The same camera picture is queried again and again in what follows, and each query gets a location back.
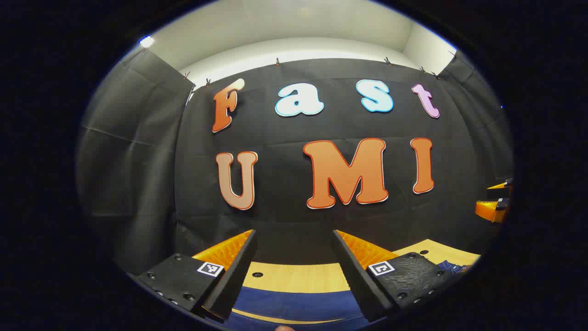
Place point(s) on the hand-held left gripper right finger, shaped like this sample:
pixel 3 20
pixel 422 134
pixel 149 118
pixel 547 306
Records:
pixel 356 276

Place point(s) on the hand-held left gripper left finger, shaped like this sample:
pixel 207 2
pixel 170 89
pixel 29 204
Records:
pixel 232 276

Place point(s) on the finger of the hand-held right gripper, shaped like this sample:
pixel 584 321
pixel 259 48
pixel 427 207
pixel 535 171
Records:
pixel 487 210
pixel 498 186

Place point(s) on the blue jeans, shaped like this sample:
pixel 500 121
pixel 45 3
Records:
pixel 298 301

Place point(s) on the ceiling light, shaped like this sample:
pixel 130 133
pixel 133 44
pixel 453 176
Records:
pixel 147 42

